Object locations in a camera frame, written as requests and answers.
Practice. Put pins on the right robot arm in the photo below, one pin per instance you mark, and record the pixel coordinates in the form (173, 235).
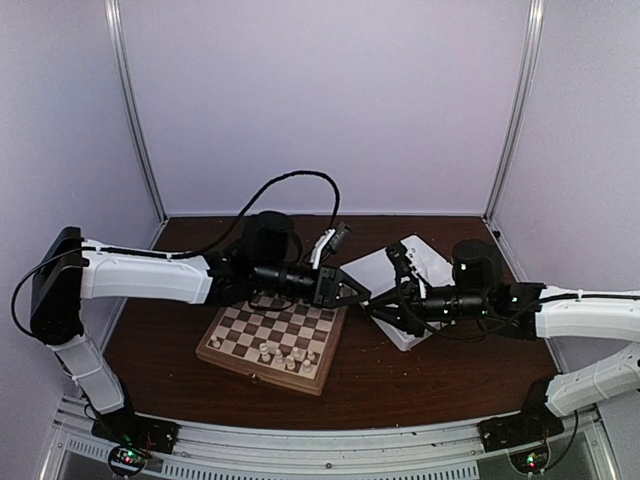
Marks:
(521, 310)

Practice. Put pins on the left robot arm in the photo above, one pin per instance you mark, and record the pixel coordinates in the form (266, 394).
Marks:
(77, 269)

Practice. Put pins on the front aluminium rail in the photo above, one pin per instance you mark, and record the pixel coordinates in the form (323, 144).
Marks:
(442, 451)

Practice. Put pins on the white tall piece carried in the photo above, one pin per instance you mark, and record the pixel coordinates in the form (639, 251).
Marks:
(264, 353)

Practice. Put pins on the right aluminium frame post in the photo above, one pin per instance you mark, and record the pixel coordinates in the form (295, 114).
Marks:
(527, 69)

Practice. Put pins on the wooden chess board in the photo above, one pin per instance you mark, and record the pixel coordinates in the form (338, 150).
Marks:
(281, 325)

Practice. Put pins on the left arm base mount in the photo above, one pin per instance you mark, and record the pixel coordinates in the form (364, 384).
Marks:
(127, 428)

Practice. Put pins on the white plastic tray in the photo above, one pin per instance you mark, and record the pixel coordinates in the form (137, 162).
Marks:
(375, 272)

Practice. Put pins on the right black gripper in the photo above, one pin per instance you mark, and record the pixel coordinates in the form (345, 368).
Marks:
(406, 299)

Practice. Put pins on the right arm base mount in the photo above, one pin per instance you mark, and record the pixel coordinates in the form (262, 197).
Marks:
(534, 422)

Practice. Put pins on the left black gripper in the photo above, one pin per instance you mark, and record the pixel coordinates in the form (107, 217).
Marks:
(328, 283)

